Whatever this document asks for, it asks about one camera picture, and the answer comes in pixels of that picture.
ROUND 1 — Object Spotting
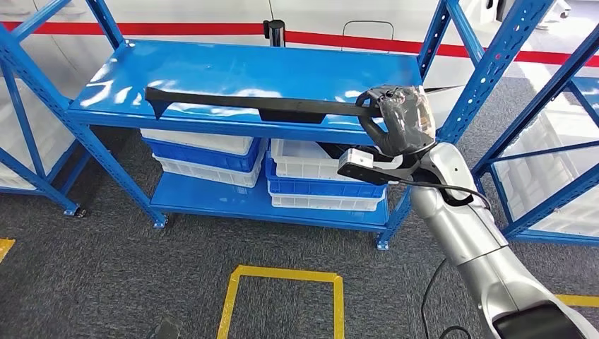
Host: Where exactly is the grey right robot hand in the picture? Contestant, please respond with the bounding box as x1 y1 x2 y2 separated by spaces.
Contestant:
355 85 437 157

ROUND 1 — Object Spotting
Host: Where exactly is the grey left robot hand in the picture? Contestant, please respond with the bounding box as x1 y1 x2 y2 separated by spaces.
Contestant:
149 318 184 339

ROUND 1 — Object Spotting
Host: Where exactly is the long black plastic part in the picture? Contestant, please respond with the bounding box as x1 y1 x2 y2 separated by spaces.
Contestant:
143 86 382 125

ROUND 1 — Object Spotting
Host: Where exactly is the red barrier belt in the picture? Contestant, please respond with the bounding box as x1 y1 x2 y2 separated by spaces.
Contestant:
285 30 599 67
0 20 266 36

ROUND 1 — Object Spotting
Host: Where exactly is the white plastic crate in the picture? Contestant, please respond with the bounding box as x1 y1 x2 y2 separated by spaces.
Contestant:
528 186 599 237
268 191 386 213
152 148 267 189
0 77 76 155
493 107 599 207
270 138 405 181
140 129 256 156

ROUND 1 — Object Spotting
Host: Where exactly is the yellow floor tape square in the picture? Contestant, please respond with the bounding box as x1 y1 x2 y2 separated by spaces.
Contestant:
554 293 599 309
216 265 346 339
0 237 16 263

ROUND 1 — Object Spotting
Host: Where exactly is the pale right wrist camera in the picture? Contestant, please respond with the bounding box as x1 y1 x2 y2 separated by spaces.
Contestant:
336 148 417 186

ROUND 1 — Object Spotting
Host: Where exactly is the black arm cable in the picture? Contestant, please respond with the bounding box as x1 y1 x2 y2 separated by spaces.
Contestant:
388 179 492 339

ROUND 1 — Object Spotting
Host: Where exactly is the black stanchion post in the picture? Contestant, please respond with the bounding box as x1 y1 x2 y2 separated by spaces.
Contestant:
263 19 286 48

